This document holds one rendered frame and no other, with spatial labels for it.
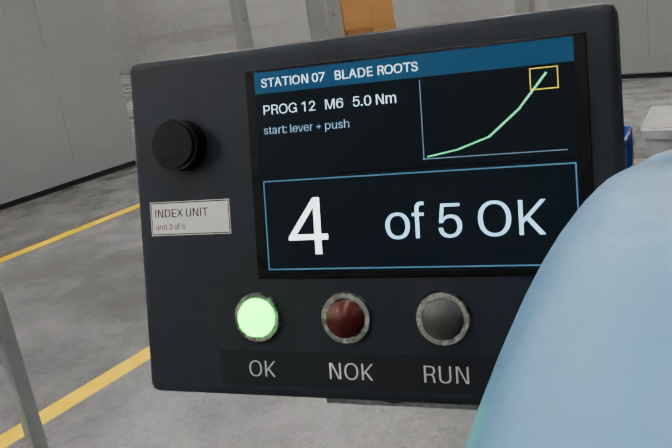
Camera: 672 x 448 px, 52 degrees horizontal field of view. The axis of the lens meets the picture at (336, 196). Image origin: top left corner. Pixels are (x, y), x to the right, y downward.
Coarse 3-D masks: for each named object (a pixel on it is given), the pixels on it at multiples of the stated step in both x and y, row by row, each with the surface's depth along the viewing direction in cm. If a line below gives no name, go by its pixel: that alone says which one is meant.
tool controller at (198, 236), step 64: (192, 64) 38; (256, 64) 37; (320, 64) 36; (384, 64) 34; (448, 64) 33; (512, 64) 32; (576, 64) 32; (192, 128) 37; (256, 128) 37; (320, 128) 36; (384, 128) 35; (448, 128) 34; (512, 128) 33; (576, 128) 32; (192, 192) 38; (256, 192) 37; (384, 192) 35; (448, 192) 34; (512, 192) 33; (576, 192) 32; (192, 256) 39; (256, 256) 37; (384, 256) 35; (448, 256) 34; (512, 256) 33; (192, 320) 39; (320, 320) 36; (384, 320) 35; (512, 320) 33; (192, 384) 39; (256, 384) 38; (320, 384) 36; (384, 384) 35; (448, 384) 34
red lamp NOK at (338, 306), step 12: (336, 300) 36; (348, 300) 35; (360, 300) 35; (324, 312) 36; (336, 312) 35; (348, 312) 35; (360, 312) 35; (324, 324) 36; (336, 324) 35; (348, 324) 35; (360, 324) 35; (336, 336) 36; (348, 336) 35; (360, 336) 35
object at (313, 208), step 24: (264, 192) 37; (288, 192) 36; (312, 192) 36; (336, 192) 36; (264, 216) 37; (288, 216) 36; (312, 216) 36; (336, 216) 36; (288, 240) 37; (312, 240) 36; (336, 240) 36; (288, 264) 37; (312, 264) 36; (336, 264) 36
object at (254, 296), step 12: (240, 300) 37; (252, 300) 37; (264, 300) 37; (240, 312) 37; (252, 312) 37; (264, 312) 37; (276, 312) 37; (240, 324) 37; (252, 324) 37; (264, 324) 36; (276, 324) 37; (252, 336) 37; (264, 336) 37
